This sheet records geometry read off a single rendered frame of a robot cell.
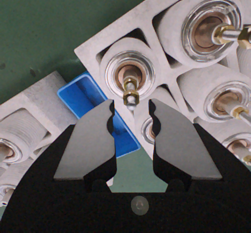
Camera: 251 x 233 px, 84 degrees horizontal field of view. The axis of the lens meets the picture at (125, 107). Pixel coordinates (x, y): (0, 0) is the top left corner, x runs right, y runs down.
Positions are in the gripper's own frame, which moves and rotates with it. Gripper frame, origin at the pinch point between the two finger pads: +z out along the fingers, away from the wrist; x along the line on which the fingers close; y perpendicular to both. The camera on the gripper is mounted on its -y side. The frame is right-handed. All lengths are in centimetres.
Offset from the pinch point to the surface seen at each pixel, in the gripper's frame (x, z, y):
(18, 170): -30.7, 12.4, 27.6
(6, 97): -45, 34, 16
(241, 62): 21.8, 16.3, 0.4
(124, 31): -0.8, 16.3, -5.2
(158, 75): 4.3, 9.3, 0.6
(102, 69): -4.0, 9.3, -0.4
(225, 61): 19.0, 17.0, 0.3
